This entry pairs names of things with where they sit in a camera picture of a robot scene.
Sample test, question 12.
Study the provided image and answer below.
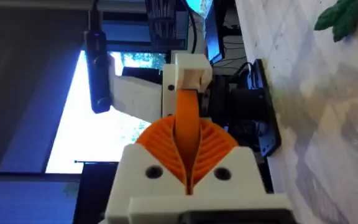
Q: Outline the white orange right gripper left finger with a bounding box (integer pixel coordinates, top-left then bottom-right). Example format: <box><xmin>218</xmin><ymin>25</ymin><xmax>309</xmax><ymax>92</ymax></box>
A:
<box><xmin>105</xmin><ymin>114</ymin><xmax>190</xmax><ymax>224</ymax></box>

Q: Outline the white orange right gripper right finger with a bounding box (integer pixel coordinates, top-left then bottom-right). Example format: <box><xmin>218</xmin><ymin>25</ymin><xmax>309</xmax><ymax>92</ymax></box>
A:
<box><xmin>190</xmin><ymin>117</ymin><xmax>269</xmax><ymax>197</ymax></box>

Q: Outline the green toy vegetable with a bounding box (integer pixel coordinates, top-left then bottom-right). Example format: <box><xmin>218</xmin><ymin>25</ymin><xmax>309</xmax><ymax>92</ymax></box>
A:
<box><xmin>313</xmin><ymin>0</ymin><xmax>358</xmax><ymax>43</ymax></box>

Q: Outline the black panel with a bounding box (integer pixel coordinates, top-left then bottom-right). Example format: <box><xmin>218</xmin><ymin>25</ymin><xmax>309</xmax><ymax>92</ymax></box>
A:
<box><xmin>72</xmin><ymin>161</ymin><xmax>119</xmax><ymax>224</ymax></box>

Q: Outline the bright window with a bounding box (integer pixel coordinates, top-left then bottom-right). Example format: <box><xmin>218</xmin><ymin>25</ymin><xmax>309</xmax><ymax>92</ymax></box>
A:
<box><xmin>44</xmin><ymin>49</ymin><xmax>167</xmax><ymax>174</ymax></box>

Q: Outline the black computer monitor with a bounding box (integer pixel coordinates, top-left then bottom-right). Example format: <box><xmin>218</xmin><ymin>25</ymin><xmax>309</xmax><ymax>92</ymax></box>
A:
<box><xmin>203</xmin><ymin>0</ymin><xmax>224</xmax><ymax>65</ymax></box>

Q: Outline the black mounting rail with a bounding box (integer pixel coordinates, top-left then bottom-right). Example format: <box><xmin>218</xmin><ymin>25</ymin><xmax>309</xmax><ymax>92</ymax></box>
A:
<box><xmin>249</xmin><ymin>58</ymin><xmax>282</xmax><ymax>157</ymax></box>

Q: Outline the black cable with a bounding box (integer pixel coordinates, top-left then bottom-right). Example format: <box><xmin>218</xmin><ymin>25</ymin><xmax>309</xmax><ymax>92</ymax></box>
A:
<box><xmin>181</xmin><ymin>0</ymin><xmax>198</xmax><ymax>55</ymax></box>

